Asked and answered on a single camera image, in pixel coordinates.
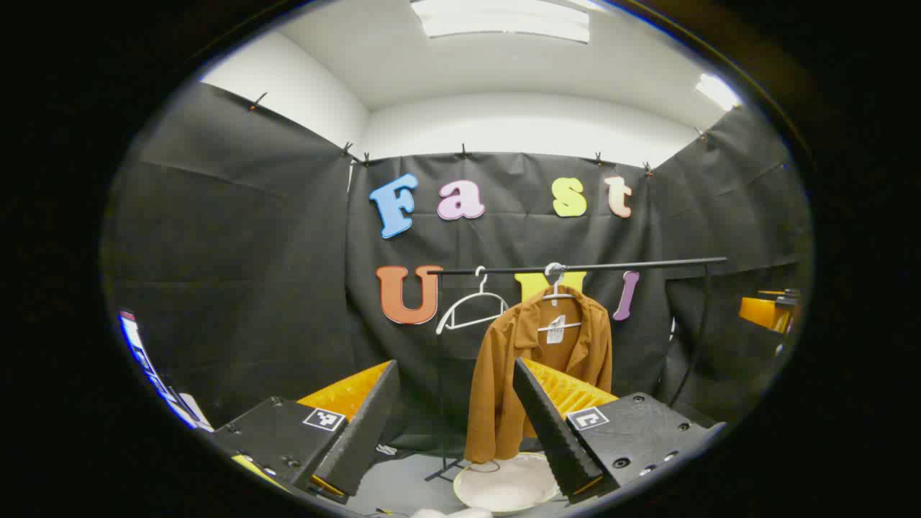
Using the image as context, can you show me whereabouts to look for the large ceiling light panel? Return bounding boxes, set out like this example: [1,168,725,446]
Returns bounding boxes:
[410,0,591,44]

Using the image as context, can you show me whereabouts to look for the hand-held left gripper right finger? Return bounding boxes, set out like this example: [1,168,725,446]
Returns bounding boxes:
[512,358,726,504]

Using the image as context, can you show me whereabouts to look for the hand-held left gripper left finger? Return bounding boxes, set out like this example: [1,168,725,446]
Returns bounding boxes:
[212,360,401,503]

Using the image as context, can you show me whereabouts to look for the white laundry hamper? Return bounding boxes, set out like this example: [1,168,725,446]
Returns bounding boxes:
[453,452,562,513]

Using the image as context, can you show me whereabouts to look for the white plastic hanger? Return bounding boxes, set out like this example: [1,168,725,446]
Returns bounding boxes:
[435,266,510,335]
[538,263,582,333]

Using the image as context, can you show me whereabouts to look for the brown jacket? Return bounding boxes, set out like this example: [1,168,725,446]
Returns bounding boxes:
[464,286,614,465]

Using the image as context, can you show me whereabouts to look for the small ceiling light panel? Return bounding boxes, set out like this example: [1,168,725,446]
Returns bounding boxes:
[695,73,742,112]

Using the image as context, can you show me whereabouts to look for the black clothes rail stand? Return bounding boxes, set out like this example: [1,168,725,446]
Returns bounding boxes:
[425,257,727,481]

